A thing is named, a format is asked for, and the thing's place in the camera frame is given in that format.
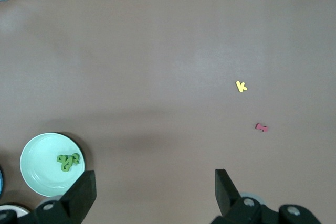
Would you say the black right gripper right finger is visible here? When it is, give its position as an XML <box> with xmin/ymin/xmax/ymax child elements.
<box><xmin>211</xmin><ymin>168</ymin><xmax>322</xmax><ymax>224</ymax></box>

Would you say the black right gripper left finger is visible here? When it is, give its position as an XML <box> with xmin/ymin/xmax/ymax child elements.
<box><xmin>17</xmin><ymin>170</ymin><xmax>97</xmax><ymax>224</ymax></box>

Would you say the green letter N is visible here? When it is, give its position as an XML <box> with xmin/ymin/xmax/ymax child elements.
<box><xmin>64</xmin><ymin>155</ymin><xmax>75</xmax><ymax>169</ymax></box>

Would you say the green round plate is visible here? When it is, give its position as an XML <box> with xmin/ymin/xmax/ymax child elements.
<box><xmin>20</xmin><ymin>132</ymin><xmax>86</xmax><ymax>198</ymax></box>

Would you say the beige round plate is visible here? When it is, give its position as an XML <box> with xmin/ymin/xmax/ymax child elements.
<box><xmin>0</xmin><ymin>202</ymin><xmax>32</xmax><ymax>219</ymax></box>

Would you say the yellow letter K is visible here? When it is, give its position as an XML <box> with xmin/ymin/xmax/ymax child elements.
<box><xmin>235</xmin><ymin>80</ymin><xmax>248</xmax><ymax>93</ymax></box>

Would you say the brown table cover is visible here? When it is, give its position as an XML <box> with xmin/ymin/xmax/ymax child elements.
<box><xmin>0</xmin><ymin>0</ymin><xmax>336</xmax><ymax>224</ymax></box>

